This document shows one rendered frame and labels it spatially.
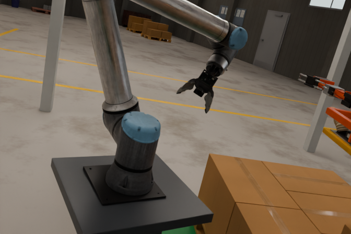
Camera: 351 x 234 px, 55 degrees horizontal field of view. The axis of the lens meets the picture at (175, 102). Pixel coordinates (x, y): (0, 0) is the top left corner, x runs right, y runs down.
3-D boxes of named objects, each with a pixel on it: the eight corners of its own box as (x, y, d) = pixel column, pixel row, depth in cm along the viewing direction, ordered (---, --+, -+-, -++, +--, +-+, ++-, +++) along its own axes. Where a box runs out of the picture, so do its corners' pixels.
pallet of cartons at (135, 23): (154, 36, 1606) (157, 21, 1587) (131, 32, 1543) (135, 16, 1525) (147, 33, 1674) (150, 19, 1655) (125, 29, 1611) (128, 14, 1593)
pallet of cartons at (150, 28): (171, 43, 1467) (175, 26, 1449) (147, 38, 1407) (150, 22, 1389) (163, 39, 1537) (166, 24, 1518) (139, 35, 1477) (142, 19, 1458)
